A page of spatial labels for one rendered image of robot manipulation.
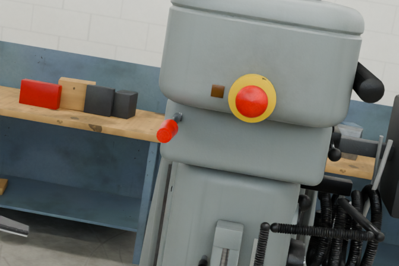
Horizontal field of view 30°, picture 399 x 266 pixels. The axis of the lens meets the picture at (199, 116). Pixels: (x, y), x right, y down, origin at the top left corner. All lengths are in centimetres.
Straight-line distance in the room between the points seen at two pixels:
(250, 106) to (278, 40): 10
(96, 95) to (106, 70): 52
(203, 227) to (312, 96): 30
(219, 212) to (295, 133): 17
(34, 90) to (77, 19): 75
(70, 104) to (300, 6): 421
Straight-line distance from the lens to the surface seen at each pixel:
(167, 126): 93
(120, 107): 503
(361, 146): 149
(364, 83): 99
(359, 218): 115
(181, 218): 115
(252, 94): 90
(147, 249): 168
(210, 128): 106
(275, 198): 112
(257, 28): 94
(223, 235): 109
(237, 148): 106
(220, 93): 95
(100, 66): 552
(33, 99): 508
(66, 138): 567
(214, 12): 95
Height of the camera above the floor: 190
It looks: 11 degrees down
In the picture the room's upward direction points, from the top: 9 degrees clockwise
